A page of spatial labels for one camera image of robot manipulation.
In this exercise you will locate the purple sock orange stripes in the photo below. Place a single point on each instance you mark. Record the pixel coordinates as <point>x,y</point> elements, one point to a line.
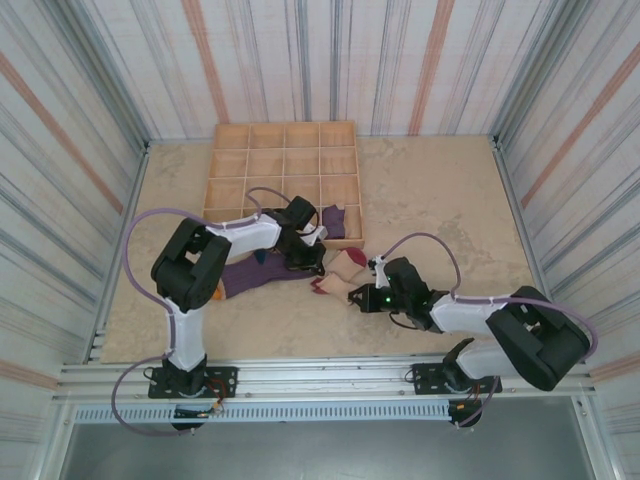
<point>334,222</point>

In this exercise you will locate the aluminium mounting rail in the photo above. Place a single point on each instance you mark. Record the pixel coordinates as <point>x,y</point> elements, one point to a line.
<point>325,377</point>

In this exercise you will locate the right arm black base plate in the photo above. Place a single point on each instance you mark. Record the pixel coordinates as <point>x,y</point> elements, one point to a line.
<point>430,377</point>

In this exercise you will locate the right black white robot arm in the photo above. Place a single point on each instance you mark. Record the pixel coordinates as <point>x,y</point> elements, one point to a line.
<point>540,335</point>

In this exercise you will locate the purple sock teal toe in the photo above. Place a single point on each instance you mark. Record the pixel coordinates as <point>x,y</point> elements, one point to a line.
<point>255,277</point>

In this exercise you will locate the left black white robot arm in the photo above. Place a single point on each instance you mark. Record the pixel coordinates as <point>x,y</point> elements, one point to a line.
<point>185,270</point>

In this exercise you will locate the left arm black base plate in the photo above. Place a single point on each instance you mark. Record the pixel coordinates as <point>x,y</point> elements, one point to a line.
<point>222,382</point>

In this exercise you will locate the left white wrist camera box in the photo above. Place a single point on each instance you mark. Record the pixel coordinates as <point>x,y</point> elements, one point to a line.
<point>314,236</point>

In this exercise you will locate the wooden compartment tray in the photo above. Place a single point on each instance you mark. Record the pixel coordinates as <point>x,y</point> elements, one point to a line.
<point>285,170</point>

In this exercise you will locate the beige sock red toe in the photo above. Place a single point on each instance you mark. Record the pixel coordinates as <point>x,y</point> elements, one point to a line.
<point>340,272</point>

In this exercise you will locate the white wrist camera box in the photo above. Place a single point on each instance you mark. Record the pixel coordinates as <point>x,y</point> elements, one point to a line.
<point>314,236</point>
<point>380,272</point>

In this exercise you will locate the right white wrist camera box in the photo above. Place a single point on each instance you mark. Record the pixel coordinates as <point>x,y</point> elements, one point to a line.
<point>380,272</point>

